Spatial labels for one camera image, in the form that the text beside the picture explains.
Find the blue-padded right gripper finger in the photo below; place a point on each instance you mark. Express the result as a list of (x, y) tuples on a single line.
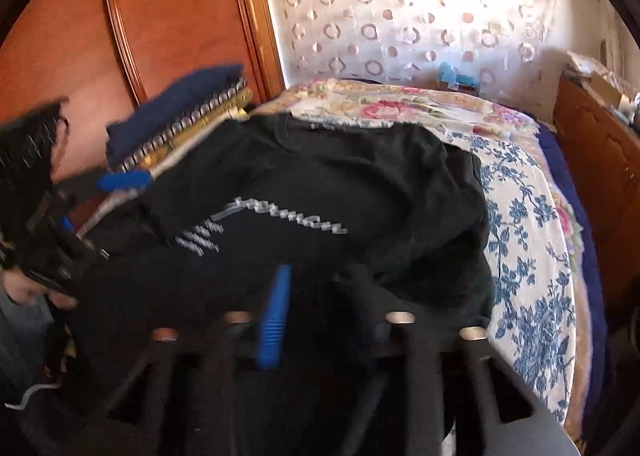
[(272, 327)]

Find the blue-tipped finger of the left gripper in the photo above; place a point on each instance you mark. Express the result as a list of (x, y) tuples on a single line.
[(102, 181)]

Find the black printed t-shirt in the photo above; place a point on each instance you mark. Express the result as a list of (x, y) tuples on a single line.
[(385, 230)]

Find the person's left hand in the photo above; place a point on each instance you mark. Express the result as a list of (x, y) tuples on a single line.
[(23, 290)]

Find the black white patterned folded garment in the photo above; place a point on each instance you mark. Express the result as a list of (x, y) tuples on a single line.
[(129, 162)]

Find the navy folded garment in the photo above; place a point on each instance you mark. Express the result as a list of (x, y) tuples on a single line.
[(176, 101)]

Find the yellow folded garment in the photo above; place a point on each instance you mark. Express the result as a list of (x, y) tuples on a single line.
[(200, 135)]

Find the wooden wardrobe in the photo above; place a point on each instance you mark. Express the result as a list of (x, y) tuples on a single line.
[(106, 57)]

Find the pink rose floral quilt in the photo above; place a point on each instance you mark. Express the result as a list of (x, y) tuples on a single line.
[(370, 105)]

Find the blue floral bedspread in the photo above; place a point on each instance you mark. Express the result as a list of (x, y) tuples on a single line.
[(533, 322)]

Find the white circle-patterned curtain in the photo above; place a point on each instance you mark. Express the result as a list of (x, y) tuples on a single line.
[(498, 44)]

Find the navy blue bed sheet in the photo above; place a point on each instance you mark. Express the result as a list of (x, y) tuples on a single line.
[(588, 265)]

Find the light blue box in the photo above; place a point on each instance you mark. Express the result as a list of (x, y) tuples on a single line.
[(449, 78)]

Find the wooden sideboard cabinet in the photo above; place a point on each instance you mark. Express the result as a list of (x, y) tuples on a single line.
[(603, 158)]

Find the clutter items on cabinet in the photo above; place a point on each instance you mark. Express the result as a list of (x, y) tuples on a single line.
[(583, 67)]

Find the cardboard box on cabinet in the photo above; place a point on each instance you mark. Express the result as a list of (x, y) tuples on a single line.
[(606, 89)]

